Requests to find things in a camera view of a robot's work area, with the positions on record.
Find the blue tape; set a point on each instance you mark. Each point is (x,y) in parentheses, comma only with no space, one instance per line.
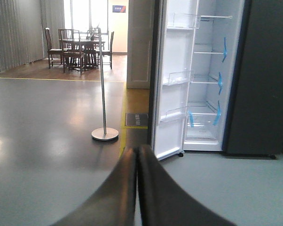
(220,83)
(218,115)
(225,53)

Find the clear lower door bin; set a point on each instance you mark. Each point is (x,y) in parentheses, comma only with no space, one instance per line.
(174,114)

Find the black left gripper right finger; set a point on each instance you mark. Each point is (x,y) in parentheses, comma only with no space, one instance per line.
(163,202)

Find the clear upper door bin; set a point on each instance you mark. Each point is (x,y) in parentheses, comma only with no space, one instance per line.
(183,21)

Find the blue tape middle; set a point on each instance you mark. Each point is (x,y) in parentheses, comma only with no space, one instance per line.
(220,83)

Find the clear fridge drawer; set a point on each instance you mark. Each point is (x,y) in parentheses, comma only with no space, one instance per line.
(203,126)

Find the blue tape lower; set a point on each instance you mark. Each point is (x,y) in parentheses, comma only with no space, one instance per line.
(218,115)

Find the wooden chair right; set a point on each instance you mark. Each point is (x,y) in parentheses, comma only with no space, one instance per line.
(109,51)

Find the blue tape top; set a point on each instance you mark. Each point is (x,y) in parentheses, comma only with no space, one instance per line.
(225,53)

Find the grey fridge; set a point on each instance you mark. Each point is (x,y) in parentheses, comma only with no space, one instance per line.
(251,101)

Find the blue wall sign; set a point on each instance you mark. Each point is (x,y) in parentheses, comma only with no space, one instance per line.
(119,8)

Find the wooden dining table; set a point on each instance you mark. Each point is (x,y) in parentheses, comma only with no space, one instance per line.
(91,50)

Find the wooden chair left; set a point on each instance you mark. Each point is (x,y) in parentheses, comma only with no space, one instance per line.
(52,51)

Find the white cabinet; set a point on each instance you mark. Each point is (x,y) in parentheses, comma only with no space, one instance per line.
(140,35)

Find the blue tape drawer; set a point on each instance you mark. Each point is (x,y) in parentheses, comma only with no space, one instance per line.
(191,118)

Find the dark floor sign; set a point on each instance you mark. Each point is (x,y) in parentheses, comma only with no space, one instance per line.
(136,119)

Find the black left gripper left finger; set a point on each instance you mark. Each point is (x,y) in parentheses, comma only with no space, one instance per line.
(113,203)

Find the wooden chair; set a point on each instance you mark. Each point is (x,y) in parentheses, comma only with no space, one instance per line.
(52,51)
(109,51)
(73,56)

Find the fridge door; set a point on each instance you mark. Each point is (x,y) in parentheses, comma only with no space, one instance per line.
(173,53)

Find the grey curtain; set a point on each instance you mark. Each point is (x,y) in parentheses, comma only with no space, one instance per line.
(22,24)

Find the silver stand pole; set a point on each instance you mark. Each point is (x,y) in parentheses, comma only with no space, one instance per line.
(105,133)

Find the wooden chair front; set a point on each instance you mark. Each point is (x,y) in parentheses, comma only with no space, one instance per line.
(73,56)

